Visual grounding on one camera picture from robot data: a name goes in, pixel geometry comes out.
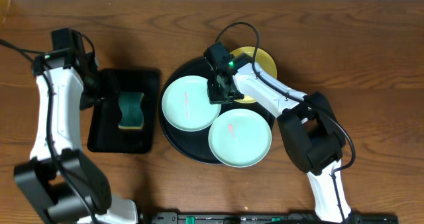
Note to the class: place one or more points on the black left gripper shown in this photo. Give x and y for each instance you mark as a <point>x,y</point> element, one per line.
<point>108,93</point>

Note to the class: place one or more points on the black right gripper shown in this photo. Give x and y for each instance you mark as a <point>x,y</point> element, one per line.
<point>215,98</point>

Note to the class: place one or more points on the mint green plate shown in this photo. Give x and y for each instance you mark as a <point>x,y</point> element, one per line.
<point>185,104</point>
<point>240,138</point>

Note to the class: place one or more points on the yellow plate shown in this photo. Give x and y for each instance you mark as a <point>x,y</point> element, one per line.
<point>264,59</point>

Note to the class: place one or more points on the green yellow sponge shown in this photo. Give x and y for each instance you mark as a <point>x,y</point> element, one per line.
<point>130,106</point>

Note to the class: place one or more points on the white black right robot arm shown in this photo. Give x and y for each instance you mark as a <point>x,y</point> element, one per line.
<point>312,137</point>

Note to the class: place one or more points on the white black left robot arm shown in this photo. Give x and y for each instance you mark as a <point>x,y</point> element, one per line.
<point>60,182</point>

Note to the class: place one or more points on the rectangular black tray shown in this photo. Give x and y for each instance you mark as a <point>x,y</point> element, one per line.
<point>105,134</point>

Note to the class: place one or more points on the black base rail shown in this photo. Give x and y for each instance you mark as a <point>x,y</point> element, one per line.
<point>295,218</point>

